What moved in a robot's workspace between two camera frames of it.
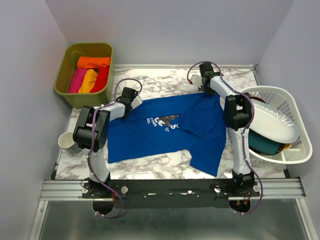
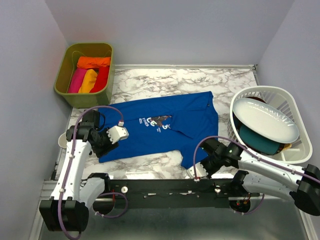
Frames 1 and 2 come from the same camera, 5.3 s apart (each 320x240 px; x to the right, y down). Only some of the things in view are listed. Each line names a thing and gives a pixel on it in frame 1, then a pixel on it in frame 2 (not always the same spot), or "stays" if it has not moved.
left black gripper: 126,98 to 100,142
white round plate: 270,124 stays
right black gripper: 212,92 to 209,172
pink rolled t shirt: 77,80 stays
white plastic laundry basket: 282,100 stays
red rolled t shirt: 102,79 stays
